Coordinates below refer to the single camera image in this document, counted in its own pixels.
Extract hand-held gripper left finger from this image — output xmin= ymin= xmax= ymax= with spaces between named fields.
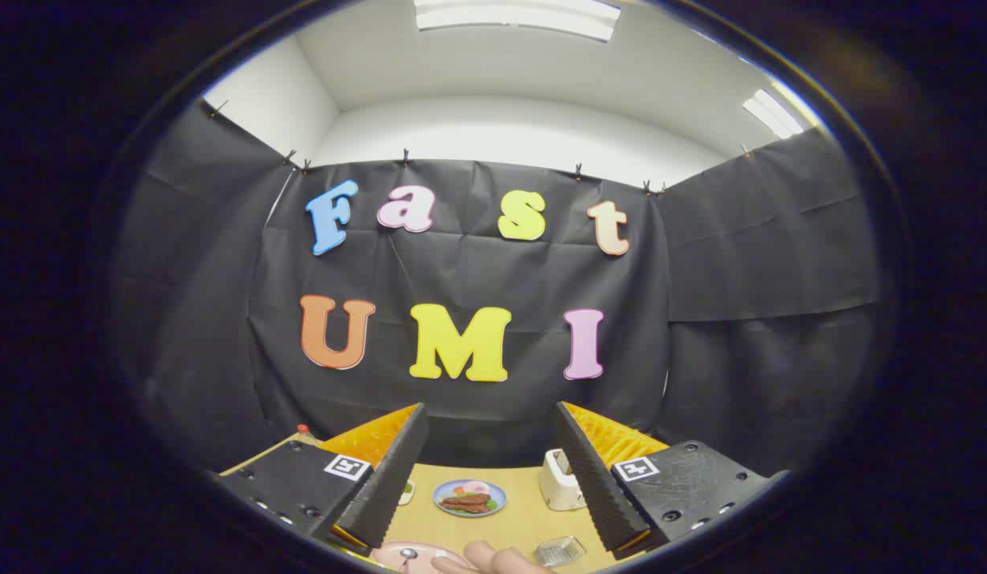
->
xmin=218 ymin=403 xmax=429 ymax=557

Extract long ceiling light panel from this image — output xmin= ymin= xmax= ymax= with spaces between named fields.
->
xmin=414 ymin=0 xmax=622 ymax=42

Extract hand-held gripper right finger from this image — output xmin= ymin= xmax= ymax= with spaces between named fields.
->
xmin=553 ymin=401 xmax=789 ymax=561

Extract metal cutlery holder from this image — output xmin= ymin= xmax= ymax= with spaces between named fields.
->
xmin=533 ymin=536 xmax=588 ymax=568

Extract white toaster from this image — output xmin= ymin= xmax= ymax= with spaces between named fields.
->
xmin=539 ymin=448 xmax=588 ymax=512

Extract pink plate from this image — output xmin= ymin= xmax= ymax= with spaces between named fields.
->
xmin=368 ymin=541 xmax=474 ymax=573

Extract blue oval plate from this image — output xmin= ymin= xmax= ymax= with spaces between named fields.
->
xmin=432 ymin=478 xmax=508 ymax=518

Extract small ceiling light panel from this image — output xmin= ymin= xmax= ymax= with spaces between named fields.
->
xmin=741 ymin=88 xmax=805 ymax=140

